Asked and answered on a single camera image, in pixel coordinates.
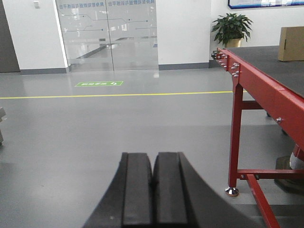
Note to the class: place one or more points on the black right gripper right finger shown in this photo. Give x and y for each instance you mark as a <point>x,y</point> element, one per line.
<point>182,199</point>

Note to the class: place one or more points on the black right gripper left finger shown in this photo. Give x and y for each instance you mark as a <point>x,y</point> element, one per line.
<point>127,203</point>

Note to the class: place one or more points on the brown cardboard package box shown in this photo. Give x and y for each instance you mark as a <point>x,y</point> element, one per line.
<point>291,45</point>

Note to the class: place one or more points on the red white object under table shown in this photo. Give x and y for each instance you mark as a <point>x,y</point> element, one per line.
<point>294,162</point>

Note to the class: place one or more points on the green floor sign sticker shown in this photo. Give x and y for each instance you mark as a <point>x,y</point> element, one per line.
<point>99,83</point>

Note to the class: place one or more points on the frosted glass double door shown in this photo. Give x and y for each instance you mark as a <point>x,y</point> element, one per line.
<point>109,35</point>

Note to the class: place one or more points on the potted green plant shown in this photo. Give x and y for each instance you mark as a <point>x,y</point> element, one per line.
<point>232,26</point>

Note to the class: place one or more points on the red metal conveyor table frame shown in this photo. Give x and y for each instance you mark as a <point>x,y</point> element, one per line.
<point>253,90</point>

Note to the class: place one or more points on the blue framed wall board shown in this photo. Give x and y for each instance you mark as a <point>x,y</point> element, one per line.
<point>247,4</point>

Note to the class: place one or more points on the white wall switch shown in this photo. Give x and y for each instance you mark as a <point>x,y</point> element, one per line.
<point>36,4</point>

